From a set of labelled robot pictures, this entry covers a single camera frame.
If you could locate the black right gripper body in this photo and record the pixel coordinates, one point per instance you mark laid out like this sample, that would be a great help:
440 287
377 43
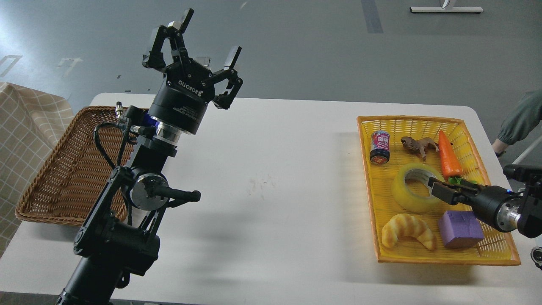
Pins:
493 205

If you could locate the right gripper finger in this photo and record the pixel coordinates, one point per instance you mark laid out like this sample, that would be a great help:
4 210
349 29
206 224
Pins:
450 196
463 186

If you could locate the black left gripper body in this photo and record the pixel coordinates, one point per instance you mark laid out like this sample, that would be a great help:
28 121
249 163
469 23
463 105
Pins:
180 102

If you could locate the yellow tape roll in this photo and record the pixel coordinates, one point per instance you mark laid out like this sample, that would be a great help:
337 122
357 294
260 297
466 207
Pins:
409 200

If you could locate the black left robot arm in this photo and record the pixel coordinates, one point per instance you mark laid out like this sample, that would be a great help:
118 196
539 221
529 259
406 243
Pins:
119 236

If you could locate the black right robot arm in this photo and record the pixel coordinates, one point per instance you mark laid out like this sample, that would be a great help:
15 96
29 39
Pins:
529 223

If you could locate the orange toy carrot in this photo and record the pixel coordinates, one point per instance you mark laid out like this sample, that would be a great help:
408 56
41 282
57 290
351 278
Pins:
451 166

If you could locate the purple block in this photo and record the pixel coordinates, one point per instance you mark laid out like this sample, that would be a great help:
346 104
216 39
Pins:
460 229

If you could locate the toy croissant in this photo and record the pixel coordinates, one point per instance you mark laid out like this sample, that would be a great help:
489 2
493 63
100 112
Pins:
407 225

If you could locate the brown toy animal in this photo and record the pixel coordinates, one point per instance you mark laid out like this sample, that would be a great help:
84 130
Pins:
419 146

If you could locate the yellow plastic basket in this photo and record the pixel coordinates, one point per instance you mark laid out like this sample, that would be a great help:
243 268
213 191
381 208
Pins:
496 248

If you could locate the small drink can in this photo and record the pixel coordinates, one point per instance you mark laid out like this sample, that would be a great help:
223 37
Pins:
380 147

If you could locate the person in green sleeve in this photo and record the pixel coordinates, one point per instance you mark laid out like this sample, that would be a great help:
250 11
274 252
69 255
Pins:
519 122

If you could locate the beige checkered cloth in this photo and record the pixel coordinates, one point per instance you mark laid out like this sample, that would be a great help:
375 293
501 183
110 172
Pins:
31 123

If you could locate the brown wicker basket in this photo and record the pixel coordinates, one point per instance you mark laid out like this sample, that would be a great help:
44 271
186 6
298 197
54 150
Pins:
69 182

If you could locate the white stand base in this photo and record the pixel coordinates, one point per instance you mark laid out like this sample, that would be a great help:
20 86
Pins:
446 10

